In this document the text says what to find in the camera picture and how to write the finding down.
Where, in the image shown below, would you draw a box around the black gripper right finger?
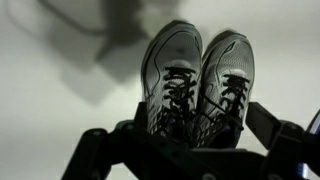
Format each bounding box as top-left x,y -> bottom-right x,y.
245,101 -> 320,180

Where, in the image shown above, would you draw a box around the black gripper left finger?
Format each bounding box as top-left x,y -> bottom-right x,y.
61,101 -> 188,180

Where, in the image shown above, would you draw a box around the grey mesh sneaker black laces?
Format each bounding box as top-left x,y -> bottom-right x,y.
191,30 -> 256,149
140,19 -> 204,141

